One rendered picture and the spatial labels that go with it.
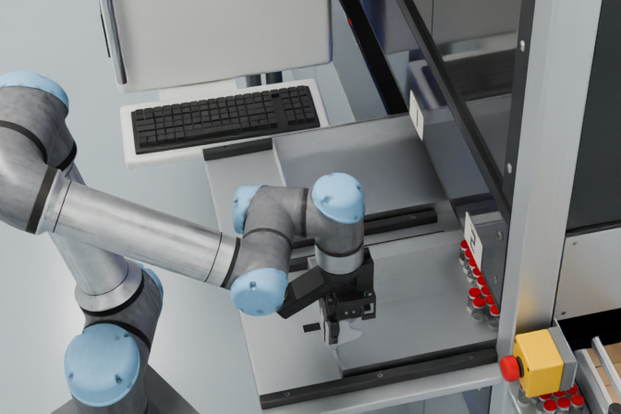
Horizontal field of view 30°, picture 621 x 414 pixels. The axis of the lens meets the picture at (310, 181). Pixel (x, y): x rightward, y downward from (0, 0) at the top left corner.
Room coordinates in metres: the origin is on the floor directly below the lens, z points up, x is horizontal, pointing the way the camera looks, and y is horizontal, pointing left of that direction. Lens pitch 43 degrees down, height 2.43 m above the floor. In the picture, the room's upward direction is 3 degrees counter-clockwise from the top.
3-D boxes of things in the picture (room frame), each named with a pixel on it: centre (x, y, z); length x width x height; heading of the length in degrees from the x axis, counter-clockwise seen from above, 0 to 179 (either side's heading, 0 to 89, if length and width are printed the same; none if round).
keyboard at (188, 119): (1.95, 0.18, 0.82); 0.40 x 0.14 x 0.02; 99
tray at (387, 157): (1.66, -0.12, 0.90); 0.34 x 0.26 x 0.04; 100
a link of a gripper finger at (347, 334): (1.22, -0.04, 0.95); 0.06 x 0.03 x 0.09; 100
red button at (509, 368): (1.10, -0.30, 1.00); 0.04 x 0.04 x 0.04; 10
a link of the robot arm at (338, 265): (1.24, -0.04, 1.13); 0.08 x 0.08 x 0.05
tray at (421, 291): (1.33, -0.18, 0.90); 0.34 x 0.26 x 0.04; 101
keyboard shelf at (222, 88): (2.01, 0.19, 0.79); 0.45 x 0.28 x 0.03; 99
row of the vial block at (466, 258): (1.35, -0.29, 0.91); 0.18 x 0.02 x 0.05; 11
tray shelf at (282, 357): (1.49, -0.08, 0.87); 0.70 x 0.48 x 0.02; 10
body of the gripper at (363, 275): (1.23, -0.05, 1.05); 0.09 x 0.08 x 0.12; 100
